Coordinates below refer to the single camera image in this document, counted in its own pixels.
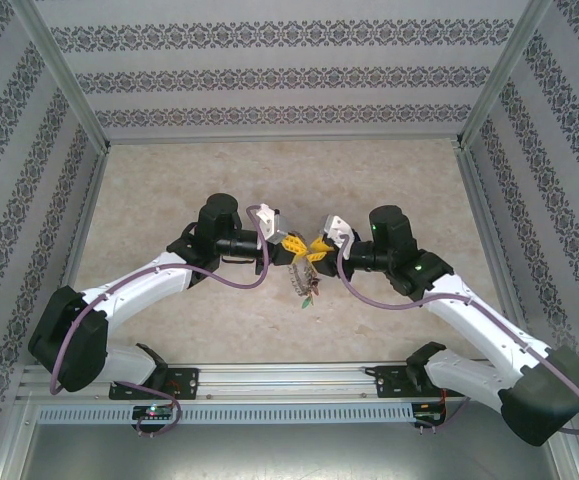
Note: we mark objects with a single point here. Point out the aluminium side rail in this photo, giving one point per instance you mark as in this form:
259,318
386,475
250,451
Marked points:
84,220
484,220

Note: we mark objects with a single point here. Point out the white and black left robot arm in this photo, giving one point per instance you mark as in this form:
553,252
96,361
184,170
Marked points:
134,290

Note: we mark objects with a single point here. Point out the small circuit board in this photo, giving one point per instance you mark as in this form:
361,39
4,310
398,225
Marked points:
151,412
426,415

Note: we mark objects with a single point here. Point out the grey metal sheet panel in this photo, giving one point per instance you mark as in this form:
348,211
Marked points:
289,455

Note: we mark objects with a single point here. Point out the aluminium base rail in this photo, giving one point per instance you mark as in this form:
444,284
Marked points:
289,382

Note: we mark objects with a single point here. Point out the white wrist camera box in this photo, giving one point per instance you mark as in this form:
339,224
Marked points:
271,222
336,230

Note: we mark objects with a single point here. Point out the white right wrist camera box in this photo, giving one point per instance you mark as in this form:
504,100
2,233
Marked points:
336,230

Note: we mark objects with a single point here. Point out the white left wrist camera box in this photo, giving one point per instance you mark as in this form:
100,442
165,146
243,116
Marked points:
271,222

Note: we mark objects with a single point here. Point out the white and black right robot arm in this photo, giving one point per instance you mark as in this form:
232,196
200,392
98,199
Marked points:
479,320

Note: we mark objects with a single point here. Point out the aluminium frame crossbar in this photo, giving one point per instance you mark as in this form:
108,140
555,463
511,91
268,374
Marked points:
284,139

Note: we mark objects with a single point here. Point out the aluminium frame post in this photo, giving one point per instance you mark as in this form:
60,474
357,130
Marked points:
501,75
64,75

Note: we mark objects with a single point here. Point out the large silver serrated keyring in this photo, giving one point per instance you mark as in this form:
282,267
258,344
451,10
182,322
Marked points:
295,280

